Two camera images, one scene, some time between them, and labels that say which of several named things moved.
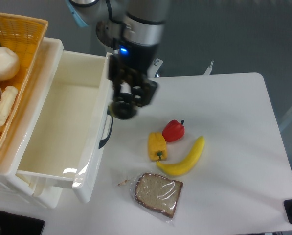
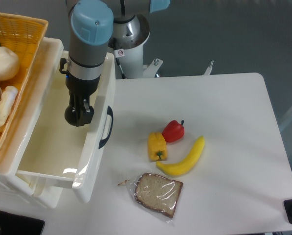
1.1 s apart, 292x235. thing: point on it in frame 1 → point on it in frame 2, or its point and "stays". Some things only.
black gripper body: x=129 y=65 → x=81 y=89
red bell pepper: x=173 y=130 stays
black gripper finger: x=118 y=96 → x=72 y=100
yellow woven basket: x=24 y=35 stays
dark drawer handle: x=102 y=142 stays
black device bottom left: x=4 y=223 stays
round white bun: x=4 y=63 stays
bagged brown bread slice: x=159 y=195 stays
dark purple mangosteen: x=122 y=110 → x=70 y=115
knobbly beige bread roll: x=8 y=98 stays
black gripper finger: x=143 y=92 → x=85 y=112
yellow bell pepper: x=157 y=146 stays
